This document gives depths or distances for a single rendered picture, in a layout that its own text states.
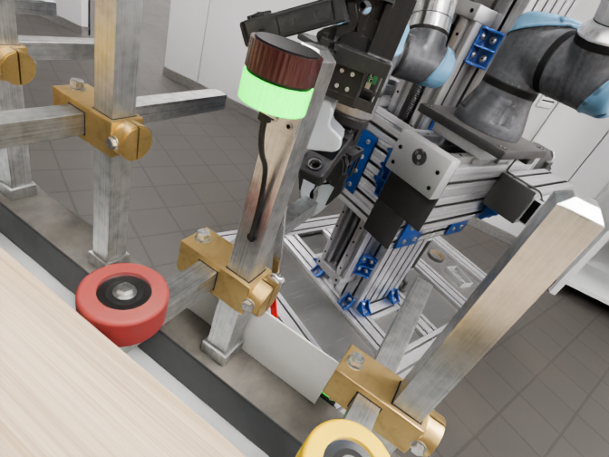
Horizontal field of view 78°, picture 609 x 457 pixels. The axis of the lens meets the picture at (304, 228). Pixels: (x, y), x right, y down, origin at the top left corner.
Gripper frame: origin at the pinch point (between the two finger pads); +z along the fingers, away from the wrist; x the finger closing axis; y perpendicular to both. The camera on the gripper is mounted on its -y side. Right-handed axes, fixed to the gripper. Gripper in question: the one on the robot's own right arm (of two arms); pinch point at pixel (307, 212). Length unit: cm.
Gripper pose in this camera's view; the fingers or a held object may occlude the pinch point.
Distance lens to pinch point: 73.3
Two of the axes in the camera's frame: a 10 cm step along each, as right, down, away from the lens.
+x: -8.2, -5.1, 2.6
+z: -3.1, 7.8, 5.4
